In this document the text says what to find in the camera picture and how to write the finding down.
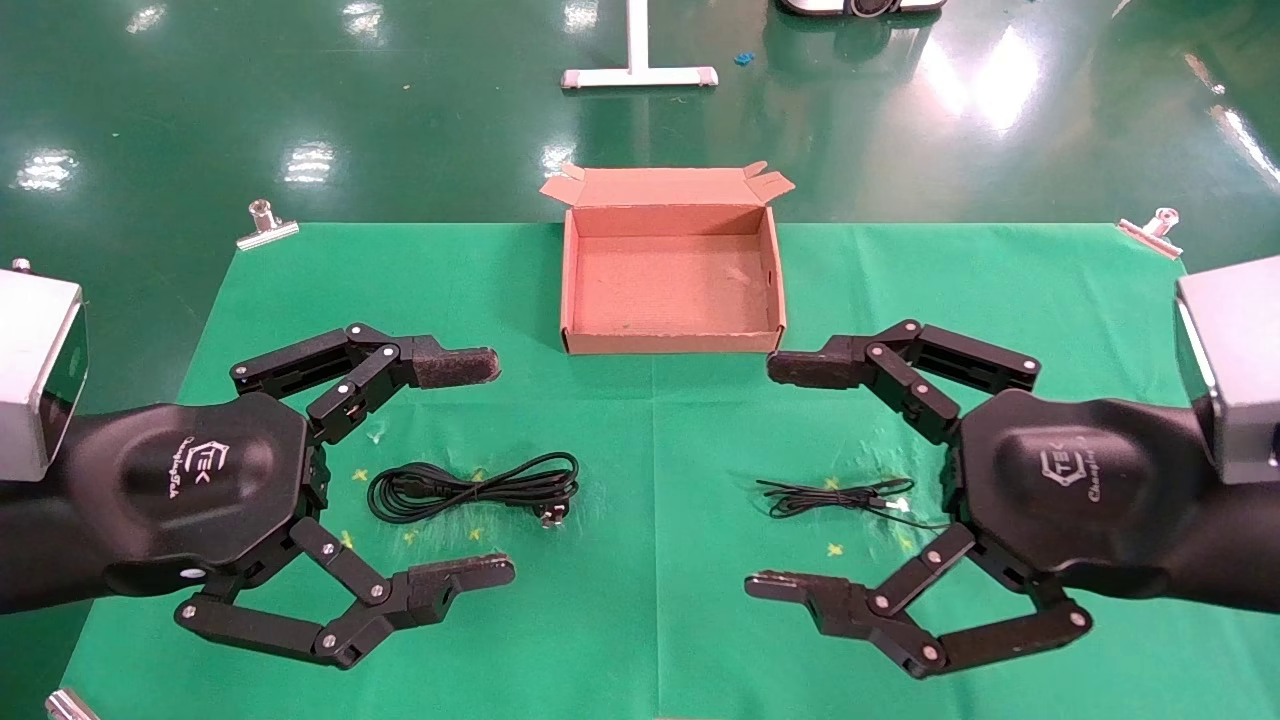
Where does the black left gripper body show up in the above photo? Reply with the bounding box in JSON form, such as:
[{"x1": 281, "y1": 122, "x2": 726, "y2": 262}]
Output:
[{"x1": 0, "y1": 392, "x2": 330, "y2": 614}]

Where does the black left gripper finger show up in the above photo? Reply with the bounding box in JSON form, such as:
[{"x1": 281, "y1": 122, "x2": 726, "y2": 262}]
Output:
[
  {"x1": 175, "y1": 518, "x2": 517, "y2": 669},
  {"x1": 230, "y1": 323, "x2": 501, "y2": 446}
]

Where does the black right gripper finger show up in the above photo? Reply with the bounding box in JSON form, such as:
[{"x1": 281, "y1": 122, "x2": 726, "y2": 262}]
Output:
[
  {"x1": 744, "y1": 522, "x2": 1093, "y2": 679},
  {"x1": 767, "y1": 320, "x2": 1041, "y2": 446}
]

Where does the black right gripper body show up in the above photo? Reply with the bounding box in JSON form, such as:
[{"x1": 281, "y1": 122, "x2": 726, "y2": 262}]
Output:
[{"x1": 944, "y1": 389, "x2": 1280, "y2": 614}]

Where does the thick black data cable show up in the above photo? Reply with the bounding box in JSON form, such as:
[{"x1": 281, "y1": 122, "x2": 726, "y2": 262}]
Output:
[{"x1": 367, "y1": 452, "x2": 581, "y2": 528}]

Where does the thin black cable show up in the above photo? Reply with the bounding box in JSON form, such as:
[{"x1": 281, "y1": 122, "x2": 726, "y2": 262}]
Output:
[{"x1": 757, "y1": 477, "x2": 951, "y2": 530}]

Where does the black white robot base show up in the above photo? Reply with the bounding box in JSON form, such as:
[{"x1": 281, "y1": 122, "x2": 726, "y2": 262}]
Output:
[{"x1": 778, "y1": 0, "x2": 946, "y2": 19}]

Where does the open brown cardboard box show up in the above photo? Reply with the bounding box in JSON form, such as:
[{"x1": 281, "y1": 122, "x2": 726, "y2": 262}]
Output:
[{"x1": 540, "y1": 160, "x2": 796, "y2": 356}]

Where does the green table cloth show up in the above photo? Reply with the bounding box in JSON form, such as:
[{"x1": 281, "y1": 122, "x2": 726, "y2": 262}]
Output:
[{"x1": 60, "y1": 222, "x2": 1280, "y2": 720}]

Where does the white T-shaped floor stand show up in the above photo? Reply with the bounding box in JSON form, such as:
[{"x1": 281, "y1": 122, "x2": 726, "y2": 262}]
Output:
[{"x1": 560, "y1": 0, "x2": 719, "y2": 91}]

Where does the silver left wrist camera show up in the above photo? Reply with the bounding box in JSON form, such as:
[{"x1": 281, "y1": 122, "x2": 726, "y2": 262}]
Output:
[{"x1": 0, "y1": 258, "x2": 89, "y2": 483}]

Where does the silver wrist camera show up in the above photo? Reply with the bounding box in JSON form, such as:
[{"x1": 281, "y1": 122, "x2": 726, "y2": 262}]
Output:
[
  {"x1": 0, "y1": 258, "x2": 89, "y2": 483},
  {"x1": 1175, "y1": 255, "x2": 1280, "y2": 486}
]

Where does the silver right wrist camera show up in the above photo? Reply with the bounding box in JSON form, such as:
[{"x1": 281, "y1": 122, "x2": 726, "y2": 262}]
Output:
[{"x1": 1175, "y1": 255, "x2": 1280, "y2": 486}]

